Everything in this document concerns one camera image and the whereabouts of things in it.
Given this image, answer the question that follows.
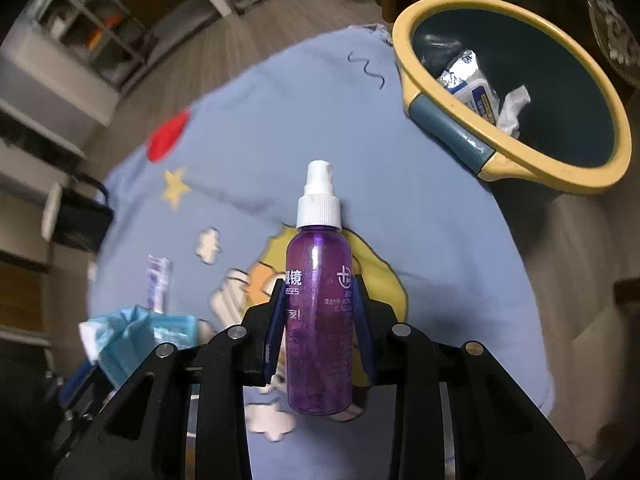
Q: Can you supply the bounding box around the grey metal shelf rack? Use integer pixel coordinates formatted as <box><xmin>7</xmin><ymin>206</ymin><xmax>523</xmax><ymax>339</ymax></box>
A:
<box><xmin>35</xmin><ymin>0</ymin><xmax>151</xmax><ymax>93</ymax></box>

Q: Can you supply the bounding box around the light blue plastic packet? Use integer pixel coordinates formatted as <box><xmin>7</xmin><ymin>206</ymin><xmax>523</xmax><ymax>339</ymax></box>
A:
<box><xmin>80</xmin><ymin>305</ymin><xmax>201</xmax><ymax>391</ymax></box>

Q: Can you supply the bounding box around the white crumpled tissue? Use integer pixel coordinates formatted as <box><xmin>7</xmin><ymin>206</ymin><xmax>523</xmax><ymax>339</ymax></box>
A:
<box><xmin>492</xmin><ymin>85</ymin><xmax>532</xmax><ymax>137</ymax></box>

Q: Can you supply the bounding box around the white blue toothpaste tube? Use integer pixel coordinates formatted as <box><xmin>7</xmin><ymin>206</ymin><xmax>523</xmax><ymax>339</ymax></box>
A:
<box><xmin>145</xmin><ymin>255</ymin><xmax>173</xmax><ymax>313</ymax></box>

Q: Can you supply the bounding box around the white blue wipes packet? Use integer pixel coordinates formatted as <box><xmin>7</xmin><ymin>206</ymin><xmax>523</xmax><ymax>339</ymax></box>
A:
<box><xmin>437</xmin><ymin>49</ymin><xmax>501</xmax><ymax>128</ymax></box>

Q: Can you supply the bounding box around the blue printed blanket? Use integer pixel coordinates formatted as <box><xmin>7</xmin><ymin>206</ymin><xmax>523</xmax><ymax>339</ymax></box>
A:
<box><xmin>87</xmin><ymin>22</ymin><xmax>556</xmax><ymax>480</ymax></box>

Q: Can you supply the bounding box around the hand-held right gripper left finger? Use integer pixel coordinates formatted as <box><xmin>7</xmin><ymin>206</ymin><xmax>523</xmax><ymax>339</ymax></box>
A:
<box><xmin>52</xmin><ymin>275</ymin><xmax>288</xmax><ymax>480</ymax></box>

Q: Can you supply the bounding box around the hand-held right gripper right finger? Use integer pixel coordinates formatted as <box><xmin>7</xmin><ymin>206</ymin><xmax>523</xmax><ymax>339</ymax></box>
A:
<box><xmin>352</xmin><ymin>274</ymin><xmax>586</xmax><ymax>480</ymax></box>

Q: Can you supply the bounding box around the purple spray bottle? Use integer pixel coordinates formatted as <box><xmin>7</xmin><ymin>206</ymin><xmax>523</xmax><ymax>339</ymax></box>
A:
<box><xmin>284</xmin><ymin>160</ymin><xmax>357</xmax><ymax>416</ymax></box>

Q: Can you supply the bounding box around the black carry case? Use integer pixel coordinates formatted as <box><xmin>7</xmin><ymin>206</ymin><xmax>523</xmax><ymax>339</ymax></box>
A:
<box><xmin>42</xmin><ymin>175</ymin><xmax>113</xmax><ymax>253</ymax></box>

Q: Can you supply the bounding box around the blue bin with yellow rim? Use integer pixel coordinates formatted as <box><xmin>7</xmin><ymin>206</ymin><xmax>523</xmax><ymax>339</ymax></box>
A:
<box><xmin>391</xmin><ymin>0</ymin><xmax>633</xmax><ymax>196</ymax></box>

